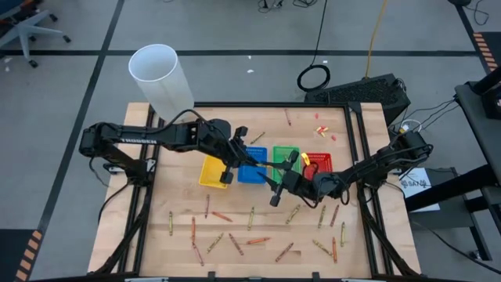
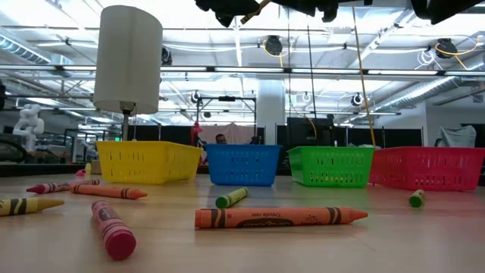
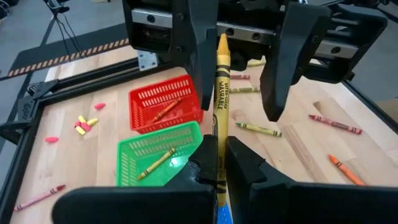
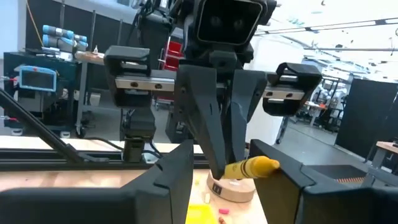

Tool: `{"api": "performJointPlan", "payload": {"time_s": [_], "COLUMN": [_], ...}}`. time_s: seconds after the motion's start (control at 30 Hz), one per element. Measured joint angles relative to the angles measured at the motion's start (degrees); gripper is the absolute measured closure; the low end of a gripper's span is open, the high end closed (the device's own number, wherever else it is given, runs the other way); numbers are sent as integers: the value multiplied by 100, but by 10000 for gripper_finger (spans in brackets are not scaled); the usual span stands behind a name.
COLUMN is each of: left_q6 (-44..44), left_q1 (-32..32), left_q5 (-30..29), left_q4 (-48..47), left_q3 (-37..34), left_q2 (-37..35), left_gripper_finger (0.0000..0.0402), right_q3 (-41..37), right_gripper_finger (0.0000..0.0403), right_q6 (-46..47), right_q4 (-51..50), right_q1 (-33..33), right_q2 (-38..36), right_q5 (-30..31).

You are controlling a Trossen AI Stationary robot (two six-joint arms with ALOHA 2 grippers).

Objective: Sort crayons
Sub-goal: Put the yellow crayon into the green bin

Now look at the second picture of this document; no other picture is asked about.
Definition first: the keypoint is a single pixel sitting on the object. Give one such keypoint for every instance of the yellow-green crayon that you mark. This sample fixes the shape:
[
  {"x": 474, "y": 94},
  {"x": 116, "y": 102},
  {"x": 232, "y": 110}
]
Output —
[
  {"x": 232, "y": 197},
  {"x": 417, "y": 198}
]

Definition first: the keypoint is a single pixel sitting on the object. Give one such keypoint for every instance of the orange crayon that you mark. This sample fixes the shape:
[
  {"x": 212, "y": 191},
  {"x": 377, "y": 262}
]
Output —
[
  {"x": 280, "y": 217},
  {"x": 106, "y": 191}
]

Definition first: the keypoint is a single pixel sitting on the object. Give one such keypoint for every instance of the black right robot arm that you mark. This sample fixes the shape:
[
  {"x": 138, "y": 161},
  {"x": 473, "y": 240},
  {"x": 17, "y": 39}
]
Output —
[{"x": 443, "y": 9}]

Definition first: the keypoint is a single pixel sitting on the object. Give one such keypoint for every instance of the white shade table lamp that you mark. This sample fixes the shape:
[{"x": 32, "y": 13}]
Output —
[{"x": 129, "y": 57}]

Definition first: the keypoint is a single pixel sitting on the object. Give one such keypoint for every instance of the pink cloth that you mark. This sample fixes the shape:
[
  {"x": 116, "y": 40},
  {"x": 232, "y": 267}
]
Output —
[{"x": 238, "y": 132}]

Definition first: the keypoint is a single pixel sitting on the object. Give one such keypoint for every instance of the red object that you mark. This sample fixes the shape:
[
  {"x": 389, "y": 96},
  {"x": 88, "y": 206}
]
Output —
[{"x": 196, "y": 132}]

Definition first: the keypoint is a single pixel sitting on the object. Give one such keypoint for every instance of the person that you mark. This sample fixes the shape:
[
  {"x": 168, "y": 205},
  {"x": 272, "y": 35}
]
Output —
[{"x": 221, "y": 139}]

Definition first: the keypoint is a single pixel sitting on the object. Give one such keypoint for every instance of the black equipment cabinet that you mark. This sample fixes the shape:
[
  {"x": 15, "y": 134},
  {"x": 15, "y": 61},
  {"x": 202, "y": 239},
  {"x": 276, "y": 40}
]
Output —
[{"x": 301, "y": 130}]

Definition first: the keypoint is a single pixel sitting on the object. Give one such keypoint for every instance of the black partition panel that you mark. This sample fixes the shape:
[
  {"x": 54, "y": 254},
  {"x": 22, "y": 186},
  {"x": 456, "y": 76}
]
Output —
[
  {"x": 163, "y": 133},
  {"x": 394, "y": 137}
]

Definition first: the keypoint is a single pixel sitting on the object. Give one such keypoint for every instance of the blue plastic basket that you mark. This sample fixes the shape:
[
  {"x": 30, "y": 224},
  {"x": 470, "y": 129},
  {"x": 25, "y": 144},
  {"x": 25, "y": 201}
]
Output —
[{"x": 242, "y": 165}]

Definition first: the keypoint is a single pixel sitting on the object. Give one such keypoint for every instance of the yellow plastic basket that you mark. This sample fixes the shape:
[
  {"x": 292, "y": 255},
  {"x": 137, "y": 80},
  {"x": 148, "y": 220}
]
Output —
[{"x": 148, "y": 163}]

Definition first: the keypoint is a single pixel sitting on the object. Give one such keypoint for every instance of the green plastic basket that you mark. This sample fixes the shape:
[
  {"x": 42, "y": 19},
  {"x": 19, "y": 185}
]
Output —
[{"x": 329, "y": 167}]

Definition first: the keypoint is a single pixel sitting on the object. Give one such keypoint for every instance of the grey cloth covered object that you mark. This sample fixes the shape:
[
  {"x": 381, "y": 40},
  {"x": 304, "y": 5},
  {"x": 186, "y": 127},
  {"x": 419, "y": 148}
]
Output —
[{"x": 456, "y": 136}]

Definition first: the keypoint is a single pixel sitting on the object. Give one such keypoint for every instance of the red plastic basket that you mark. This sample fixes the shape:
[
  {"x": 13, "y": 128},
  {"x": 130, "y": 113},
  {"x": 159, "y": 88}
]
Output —
[{"x": 428, "y": 168}]

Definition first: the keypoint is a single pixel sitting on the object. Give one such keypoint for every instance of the white robot figure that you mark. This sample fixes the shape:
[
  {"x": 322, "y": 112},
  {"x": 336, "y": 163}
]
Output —
[{"x": 28, "y": 125}]

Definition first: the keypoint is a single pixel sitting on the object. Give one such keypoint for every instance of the black metal frame stand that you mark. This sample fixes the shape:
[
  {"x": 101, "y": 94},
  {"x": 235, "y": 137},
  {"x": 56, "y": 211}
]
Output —
[{"x": 226, "y": 98}]

